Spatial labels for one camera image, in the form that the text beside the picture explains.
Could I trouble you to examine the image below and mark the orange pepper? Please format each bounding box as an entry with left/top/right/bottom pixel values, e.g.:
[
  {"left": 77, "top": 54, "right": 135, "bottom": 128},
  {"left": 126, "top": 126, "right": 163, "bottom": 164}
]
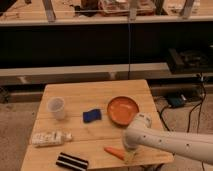
[{"left": 104, "top": 147, "right": 135, "bottom": 162}]

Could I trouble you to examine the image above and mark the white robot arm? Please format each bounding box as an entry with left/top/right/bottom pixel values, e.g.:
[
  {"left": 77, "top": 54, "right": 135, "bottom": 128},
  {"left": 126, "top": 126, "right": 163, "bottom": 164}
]
[{"left": 123, "top": 113, "right": 213, "bottom": 165}]

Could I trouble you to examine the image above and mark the orange plate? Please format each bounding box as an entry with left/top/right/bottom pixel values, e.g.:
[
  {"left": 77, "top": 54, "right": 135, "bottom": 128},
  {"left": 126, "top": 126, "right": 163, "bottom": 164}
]
[{"left": 107, "top": 96, "right": 139, "bottom": 126}]

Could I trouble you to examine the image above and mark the blue sponge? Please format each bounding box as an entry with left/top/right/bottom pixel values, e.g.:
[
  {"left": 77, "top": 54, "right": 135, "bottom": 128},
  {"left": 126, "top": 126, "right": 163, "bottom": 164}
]
[{"left": 83, "top": 109, "right": 102, "bottom": 123}]

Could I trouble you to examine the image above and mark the wooden table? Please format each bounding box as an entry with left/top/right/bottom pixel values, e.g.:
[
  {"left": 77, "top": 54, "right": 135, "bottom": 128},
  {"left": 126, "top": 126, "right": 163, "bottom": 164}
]
[{"left": 20, "top": 78, "right": 175, "bottom": 171}]

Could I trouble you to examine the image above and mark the translucent plastic cup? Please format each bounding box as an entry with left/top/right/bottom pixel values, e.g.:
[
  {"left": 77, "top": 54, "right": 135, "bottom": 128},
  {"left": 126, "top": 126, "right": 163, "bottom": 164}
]
[{"left": 47, "top": 97, "right": 66, "bottom": 120}]

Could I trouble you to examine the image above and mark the blue power adapter box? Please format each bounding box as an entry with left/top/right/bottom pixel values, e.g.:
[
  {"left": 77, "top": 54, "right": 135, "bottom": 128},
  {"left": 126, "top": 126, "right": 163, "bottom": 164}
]
[{"left": 166, "top": 94, "right": 185, "bottom": 108}]

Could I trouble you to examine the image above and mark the clear plastic bottle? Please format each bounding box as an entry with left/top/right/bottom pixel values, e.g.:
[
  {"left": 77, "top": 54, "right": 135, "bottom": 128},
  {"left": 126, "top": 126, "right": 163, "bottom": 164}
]
[{"left": 31, "top": 131, "right": 72, "bottom": 147}]

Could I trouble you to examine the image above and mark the black white striped object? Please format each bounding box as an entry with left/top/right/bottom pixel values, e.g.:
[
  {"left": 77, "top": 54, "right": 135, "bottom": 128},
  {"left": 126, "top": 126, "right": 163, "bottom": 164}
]
[{"left": 56, "top": 153, "right": 89, "bottom": 171}]

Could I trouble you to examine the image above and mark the black floor cable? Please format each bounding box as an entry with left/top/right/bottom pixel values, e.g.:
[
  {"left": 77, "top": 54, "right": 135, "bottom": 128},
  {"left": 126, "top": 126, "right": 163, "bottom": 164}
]
[{"left": 154, "top": 74, "right": 208, "bottom": 171}]

